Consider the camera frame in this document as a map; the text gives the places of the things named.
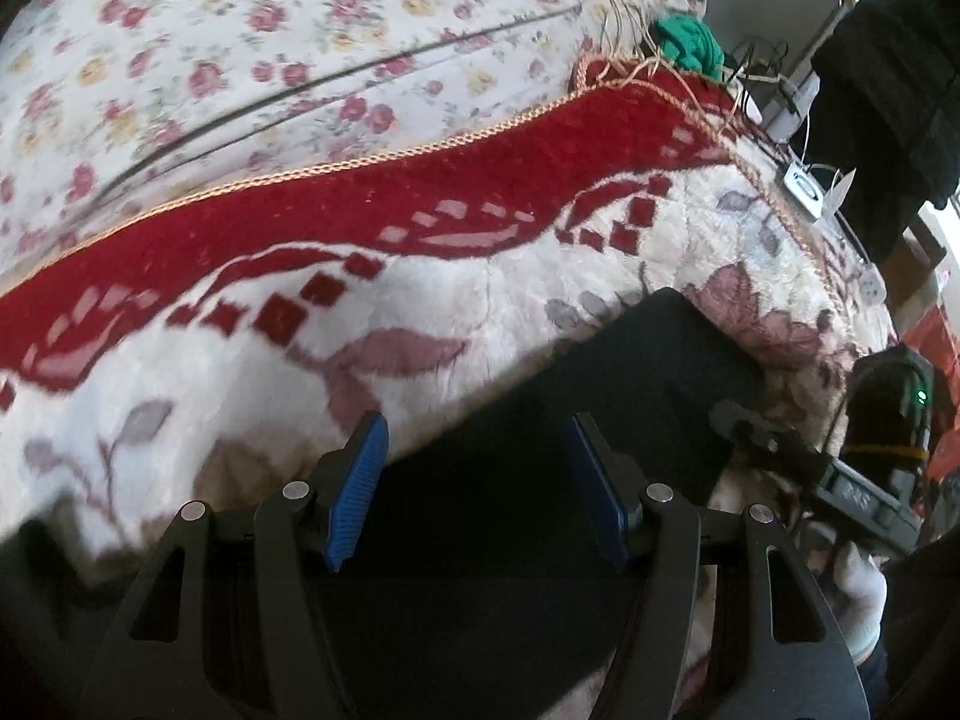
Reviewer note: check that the white gloved right hand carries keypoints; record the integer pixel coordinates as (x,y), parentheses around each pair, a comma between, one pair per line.
(855,589)

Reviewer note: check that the black pants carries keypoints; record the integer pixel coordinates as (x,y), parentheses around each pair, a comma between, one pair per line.
(477,588)

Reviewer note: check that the green cloth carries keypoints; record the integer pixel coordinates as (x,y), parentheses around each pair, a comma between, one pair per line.
(689,44)

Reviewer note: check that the white power strip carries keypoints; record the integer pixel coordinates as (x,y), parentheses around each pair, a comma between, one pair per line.
(803,189)

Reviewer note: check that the red white floral blanket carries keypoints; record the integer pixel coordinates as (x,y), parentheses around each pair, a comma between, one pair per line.
(208,345)

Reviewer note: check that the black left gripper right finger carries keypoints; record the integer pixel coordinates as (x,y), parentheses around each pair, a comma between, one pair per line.
(725,620)

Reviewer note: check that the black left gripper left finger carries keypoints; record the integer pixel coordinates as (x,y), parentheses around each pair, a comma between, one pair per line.
(226,618)

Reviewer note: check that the white floral bed sheet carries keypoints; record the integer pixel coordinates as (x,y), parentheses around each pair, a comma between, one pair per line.
(111,107)

